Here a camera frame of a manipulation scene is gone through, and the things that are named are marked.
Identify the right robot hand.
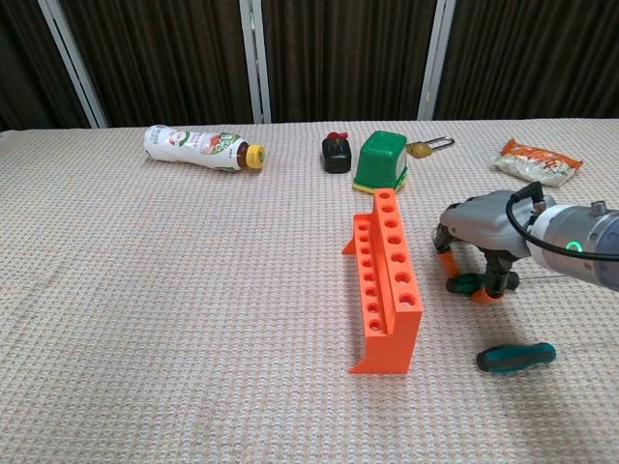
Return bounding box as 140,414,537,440
432,189,557,305

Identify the dark green black screwdriver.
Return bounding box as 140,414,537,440
445,272,570,297

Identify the teal black screwdriver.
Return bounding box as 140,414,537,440
476,341,557,374

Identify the orange screwdriver rack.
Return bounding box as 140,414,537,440
341,188,425,376

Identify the orange snack packet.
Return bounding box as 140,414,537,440
492,138,584,189

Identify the brass padlock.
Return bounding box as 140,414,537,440
405,135,456,160

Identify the small black bottle red cap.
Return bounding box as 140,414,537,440
321,130,354,174

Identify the white drink bottle yellow cap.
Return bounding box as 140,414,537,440
142,124,266,174

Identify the beige woven tablecloth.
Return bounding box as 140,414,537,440
0,118,619,464

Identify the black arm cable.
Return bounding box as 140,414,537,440
505,181,619,262

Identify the grey partition post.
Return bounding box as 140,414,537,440
240,0,272,125
38,0,108,130
416,0,457,122

